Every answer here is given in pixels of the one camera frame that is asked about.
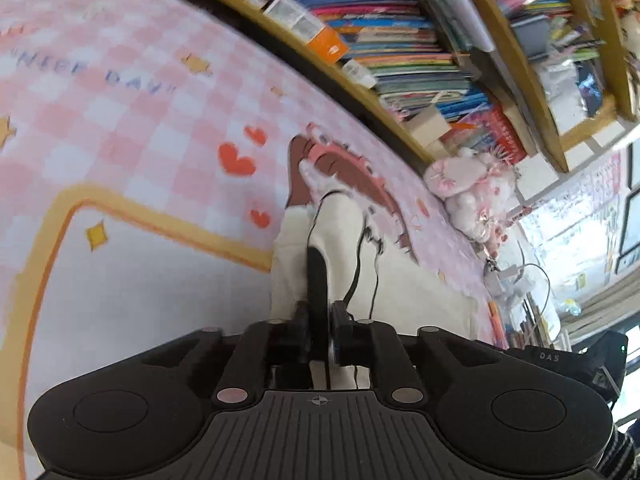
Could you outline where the cream printed garment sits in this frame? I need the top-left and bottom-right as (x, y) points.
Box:
(269, 188), (482, 394)

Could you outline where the pink plush toy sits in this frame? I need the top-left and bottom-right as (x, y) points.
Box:
(424, 148), (518, 259)

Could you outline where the small cardboard box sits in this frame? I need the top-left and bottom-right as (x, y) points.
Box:
(406, 105), (450, 148)

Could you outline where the pink checkered table cloth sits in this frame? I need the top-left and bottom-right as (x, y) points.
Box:
(1, 0), (494, 479)

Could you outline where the lying white orange box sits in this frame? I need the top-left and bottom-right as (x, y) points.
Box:
(264, 0), (348, 64)

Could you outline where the row of colourful books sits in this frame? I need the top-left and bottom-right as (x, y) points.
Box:
(296, 0), (526, 164)

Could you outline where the wooden bookshelf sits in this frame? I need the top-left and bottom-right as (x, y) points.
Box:
(214, 0), (639, 171)

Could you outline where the white cable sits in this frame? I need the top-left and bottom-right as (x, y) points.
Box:
(482, 238), (554, 340)

